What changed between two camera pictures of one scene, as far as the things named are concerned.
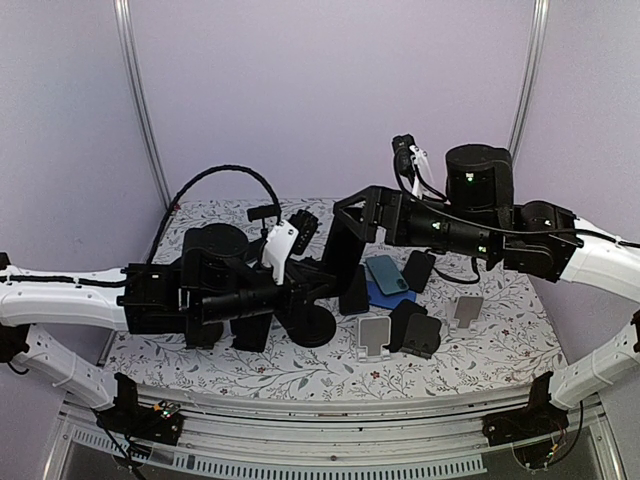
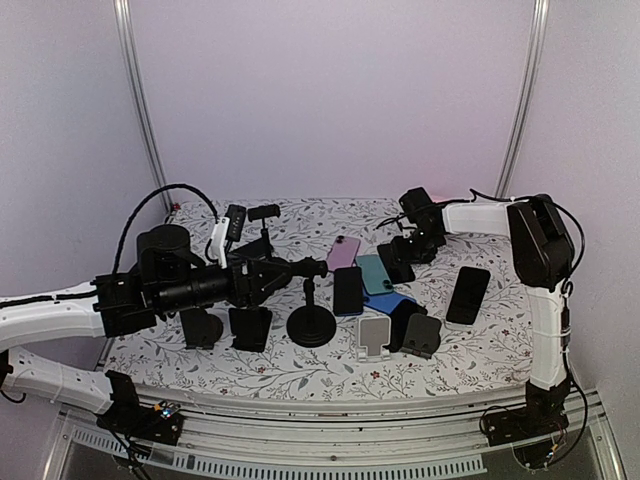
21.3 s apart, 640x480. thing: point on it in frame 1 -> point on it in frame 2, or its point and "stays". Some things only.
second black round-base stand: (262, 212) stays
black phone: (355, 300) stays
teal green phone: (387, 274) -> (375, 276)
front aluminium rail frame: (414, 438) stays
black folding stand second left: (250, 331) stays
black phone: (418, 270) -> (397, 271)
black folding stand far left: (201, 335) stays
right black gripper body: (400, 232) -> (419, 249)
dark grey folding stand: (422, 335) stays
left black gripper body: (297, 286) -> (241, 296)
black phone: (399, 316) stays
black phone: (344, 252) -> (469, 293)
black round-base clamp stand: (314, 328) stays
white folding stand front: (373, 339) stays
